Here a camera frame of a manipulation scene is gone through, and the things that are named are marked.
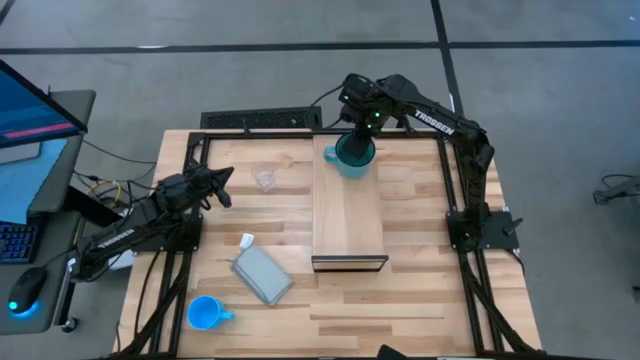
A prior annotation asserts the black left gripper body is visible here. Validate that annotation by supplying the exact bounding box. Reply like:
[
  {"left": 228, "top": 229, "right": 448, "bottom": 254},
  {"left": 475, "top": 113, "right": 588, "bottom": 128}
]
[{"left": 154, "top": 162, "right": 234, "bottom": 211}]

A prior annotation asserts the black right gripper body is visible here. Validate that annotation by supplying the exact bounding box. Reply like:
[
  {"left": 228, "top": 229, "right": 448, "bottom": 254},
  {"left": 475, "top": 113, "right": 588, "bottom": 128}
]
[{"left": 337, "top": 73, "right": 390, "bottom": 136}]

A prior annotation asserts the teal enamel mug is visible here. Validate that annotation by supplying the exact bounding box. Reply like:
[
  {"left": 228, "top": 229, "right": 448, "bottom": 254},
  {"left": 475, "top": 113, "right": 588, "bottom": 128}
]
[{"left": 323, "top": 130, "right": 377, "bottom": 180}]

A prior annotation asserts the clear plastic cup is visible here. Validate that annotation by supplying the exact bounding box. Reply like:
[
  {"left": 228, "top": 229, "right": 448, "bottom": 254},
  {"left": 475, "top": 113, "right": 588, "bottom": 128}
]
[{"left": 250, "top": 163, "right": 279, "bottom": 194}]

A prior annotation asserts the blue plastic mug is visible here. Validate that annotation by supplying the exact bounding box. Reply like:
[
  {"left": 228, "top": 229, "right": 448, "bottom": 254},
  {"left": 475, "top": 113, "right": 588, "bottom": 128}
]
[{"left": 186, "top": 294, "right": 236, "bottom": 332}]

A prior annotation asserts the black floor vent grille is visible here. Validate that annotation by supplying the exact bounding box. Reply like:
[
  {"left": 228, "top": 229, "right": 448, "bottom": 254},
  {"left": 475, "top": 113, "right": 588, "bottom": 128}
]
[{"left": 199, "top": 105, "right": 324, "bottom": 130}]

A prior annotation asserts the grey side desk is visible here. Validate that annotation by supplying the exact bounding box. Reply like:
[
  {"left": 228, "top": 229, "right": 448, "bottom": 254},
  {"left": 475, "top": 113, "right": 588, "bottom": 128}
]
[{"left": 0, "top": 89, "right": 97, "bottom": 337}]

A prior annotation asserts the open black laptop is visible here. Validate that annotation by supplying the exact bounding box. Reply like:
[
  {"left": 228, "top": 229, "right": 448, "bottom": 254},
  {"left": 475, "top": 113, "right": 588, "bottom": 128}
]
[{"left": 0, "top": 138, "right": 69, "bottom": 265}]

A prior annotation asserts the black computer monitor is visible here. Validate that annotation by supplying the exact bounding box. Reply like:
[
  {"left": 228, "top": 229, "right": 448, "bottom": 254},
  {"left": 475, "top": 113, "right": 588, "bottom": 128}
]
[{"left": 0, "top": 58, "right": 90, "bottom": 150}]

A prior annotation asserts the black computer mouse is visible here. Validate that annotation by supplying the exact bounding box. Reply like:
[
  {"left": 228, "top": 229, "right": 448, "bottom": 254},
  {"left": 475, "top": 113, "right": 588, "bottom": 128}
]
[{"left": 7, "top": 265, "right": 49, "bottom": 316}]

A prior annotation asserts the black rounded object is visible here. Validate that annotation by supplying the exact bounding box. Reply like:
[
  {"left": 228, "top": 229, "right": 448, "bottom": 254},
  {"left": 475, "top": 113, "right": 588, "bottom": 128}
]
[{"left": 376, "top": 344, "right": 407, "bottom": 360}]

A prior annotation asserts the wooden shelf with black frame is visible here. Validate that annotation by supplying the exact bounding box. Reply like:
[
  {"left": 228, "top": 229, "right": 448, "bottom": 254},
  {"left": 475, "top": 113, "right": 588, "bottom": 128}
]
[{"left": 310, "top": 132, "right": 390, "bottom": 274}]

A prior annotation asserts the yellow cable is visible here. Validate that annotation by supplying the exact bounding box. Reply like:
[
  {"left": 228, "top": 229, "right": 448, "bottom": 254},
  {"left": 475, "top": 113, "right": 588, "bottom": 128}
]
[{"left": 87, "top": 178, "right": 124, "bottom": 209}]

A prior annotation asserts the black floor cable bundle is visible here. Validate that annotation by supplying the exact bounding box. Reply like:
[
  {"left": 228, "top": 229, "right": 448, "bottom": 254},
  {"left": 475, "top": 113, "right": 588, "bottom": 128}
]
[{"left": 592, "top": 173, "right": 640, "bottom": 207}]

